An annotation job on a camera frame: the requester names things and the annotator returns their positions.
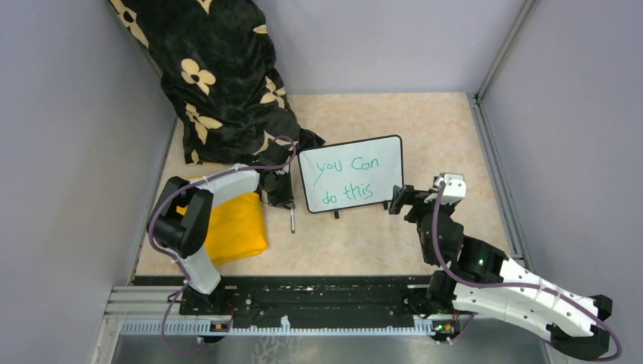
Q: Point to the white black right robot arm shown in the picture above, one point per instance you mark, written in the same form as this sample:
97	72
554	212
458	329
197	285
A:
474	276

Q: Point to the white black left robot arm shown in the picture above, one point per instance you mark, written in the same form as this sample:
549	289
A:
180	219

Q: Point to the yellow folded cloth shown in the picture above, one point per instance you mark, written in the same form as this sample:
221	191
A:
229	223

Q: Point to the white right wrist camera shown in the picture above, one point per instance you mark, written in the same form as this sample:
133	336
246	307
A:
454	189

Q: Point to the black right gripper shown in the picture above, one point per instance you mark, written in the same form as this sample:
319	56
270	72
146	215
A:
407	195

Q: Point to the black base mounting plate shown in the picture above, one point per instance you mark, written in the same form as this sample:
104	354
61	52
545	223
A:
324	302

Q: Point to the white slotted cable duct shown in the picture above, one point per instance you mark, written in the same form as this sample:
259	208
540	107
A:
205	328

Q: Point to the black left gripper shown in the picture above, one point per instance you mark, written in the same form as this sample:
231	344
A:
286	199

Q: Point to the white whiteboard black frame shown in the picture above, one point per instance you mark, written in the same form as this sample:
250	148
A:
351	174

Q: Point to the black floral blanket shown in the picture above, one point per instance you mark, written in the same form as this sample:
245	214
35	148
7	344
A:
218	66

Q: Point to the white marker pen body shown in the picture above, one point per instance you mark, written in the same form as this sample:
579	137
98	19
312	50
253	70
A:
292	210

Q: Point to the aluminium frame rail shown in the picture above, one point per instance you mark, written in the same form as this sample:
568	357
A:
486	341

